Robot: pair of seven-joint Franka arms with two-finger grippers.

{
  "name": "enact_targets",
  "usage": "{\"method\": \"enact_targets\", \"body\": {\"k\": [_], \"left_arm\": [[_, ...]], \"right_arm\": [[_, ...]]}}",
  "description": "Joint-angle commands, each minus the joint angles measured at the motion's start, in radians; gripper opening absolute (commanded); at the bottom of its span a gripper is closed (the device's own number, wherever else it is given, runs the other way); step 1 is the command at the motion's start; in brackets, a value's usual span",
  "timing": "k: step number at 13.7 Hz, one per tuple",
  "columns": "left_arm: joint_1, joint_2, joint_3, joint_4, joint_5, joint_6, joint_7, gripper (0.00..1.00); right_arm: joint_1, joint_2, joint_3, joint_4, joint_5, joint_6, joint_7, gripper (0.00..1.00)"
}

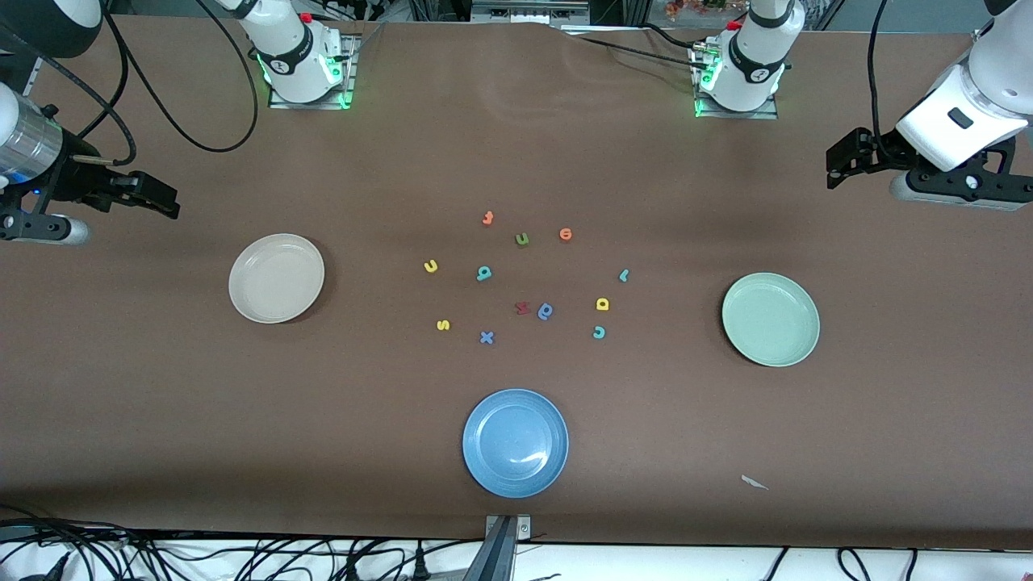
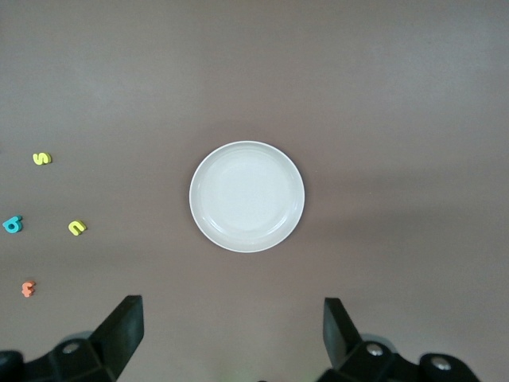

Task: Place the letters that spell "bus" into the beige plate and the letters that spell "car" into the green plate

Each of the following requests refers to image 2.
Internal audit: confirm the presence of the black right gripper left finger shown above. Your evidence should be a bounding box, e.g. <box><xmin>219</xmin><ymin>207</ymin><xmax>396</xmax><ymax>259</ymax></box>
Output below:
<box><xmin>0</xmin><ymin>294</ymin><xmax>144</xmax><ymax>382</ymax></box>

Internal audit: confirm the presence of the beige brown round plate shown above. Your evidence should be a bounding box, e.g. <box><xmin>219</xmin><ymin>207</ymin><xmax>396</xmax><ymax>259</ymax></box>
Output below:
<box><xmin>188</xmin><ymin>139</ymin><xmax>307</xmax><ymax>253</ymax></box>

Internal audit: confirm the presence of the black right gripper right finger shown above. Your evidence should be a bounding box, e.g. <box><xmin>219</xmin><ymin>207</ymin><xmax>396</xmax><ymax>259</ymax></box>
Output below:
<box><xmin>317</xmin><ymin>297</ymin><xmax>482</xmax><ymax>382</ymax></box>

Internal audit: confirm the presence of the teal foam letter b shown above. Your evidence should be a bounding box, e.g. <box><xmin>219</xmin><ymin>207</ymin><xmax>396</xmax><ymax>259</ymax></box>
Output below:
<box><xmin>2</xmin><ymin>215</ymin><xmax>24</xmax><ymax>234</ymax></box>

